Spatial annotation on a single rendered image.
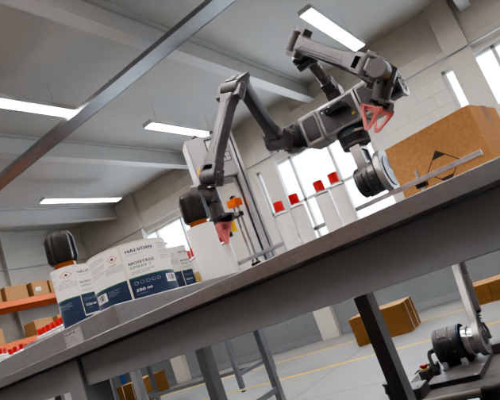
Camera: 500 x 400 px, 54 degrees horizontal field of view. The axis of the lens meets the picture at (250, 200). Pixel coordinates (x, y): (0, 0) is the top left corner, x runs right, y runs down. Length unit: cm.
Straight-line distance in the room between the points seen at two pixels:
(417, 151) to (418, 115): 556
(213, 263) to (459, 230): 100
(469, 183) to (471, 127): 109
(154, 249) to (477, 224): 85
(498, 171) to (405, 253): 15
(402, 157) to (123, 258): 95
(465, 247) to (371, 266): 11
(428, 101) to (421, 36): 91
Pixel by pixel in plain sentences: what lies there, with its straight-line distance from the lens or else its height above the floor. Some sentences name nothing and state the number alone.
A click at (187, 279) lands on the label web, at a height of 94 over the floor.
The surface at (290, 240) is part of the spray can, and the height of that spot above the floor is 94.
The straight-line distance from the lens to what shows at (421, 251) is 59.
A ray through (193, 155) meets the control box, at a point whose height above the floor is 140.
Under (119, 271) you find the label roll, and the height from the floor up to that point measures 97.
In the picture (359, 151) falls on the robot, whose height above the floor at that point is 125.
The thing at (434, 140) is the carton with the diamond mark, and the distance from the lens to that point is 164.
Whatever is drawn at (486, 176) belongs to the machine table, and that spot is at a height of 82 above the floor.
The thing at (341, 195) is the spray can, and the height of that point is 100.
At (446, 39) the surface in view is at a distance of 724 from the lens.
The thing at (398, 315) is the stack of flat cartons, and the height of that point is 20.
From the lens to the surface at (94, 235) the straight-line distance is 1102.
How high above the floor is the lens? 78
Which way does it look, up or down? 12 degrees up
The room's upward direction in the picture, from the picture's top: 20 degrees counter-clockwise
